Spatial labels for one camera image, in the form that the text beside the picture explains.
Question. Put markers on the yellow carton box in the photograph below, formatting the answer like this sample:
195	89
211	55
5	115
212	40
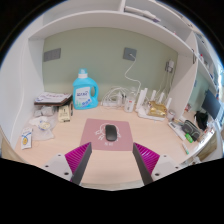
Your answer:
64	113

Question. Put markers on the black bag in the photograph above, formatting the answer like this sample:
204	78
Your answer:
201	120

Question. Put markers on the white wall charger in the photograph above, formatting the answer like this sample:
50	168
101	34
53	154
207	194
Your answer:
170	65

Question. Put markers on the white yellow packet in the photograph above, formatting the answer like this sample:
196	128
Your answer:
26	138

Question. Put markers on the small green packet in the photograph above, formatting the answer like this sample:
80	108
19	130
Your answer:
189	137

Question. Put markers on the grey blank wall plate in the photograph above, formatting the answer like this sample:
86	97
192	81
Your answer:
52	55

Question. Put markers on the stack of books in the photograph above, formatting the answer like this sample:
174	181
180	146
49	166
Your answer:
53	97

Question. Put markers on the pink cartoon-print mouse pad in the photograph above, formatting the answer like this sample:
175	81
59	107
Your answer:
91	140

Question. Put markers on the black computer mouse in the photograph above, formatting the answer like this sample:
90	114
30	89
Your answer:
111	132

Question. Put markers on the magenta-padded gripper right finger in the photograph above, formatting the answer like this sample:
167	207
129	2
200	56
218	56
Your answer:
148	160

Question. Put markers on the white router with antennas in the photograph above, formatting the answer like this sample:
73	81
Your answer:
143	113

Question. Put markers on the clear plastic bag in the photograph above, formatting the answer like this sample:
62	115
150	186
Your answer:
41	128

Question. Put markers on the grey wall outlet with plug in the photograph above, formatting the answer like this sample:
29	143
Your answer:
128	53

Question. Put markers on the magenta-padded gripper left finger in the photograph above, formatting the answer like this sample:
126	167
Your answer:
78	160

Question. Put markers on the blue detergent bottle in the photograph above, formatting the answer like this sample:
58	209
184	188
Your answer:
81	95

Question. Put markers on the white desk shelf unit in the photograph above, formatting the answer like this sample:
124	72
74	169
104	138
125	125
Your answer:
100	20

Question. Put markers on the black computer monitor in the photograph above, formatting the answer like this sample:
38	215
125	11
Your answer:
210	104

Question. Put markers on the grey pouch with green trim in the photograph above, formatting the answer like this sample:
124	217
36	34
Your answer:
191	128

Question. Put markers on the clear plastic bottle white label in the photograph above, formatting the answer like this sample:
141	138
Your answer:
129	105

